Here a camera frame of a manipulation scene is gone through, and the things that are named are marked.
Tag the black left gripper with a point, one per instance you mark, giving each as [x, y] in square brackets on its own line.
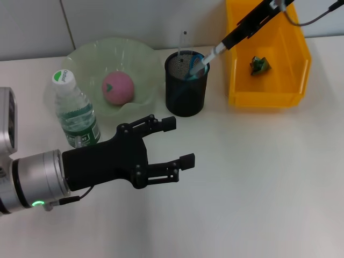
[107, 164]

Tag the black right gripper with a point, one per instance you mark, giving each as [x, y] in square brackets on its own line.
[271, 10]

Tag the grey clear ballpoint pen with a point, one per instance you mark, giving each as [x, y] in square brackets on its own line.
[211, 56]

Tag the green plastic wrapper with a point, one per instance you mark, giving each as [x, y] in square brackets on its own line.
[259, 67]

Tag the blue scissors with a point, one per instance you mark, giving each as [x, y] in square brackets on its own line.
[192, 63]

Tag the transparent plastic ruler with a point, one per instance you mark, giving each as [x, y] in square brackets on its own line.
[183, 45]

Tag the pink peach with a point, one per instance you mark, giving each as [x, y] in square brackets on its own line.
[118, 88]

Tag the clear green-label water bottle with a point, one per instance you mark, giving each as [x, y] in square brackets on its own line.
[78, 126]

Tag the black mesh pen holder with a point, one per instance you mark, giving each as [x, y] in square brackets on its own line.
[185, 102]

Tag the pale green glass fruit bowl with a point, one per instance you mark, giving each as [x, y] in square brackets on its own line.
[126, 53]

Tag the yellow plastic bin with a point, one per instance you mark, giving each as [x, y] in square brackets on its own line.
[268, 88]

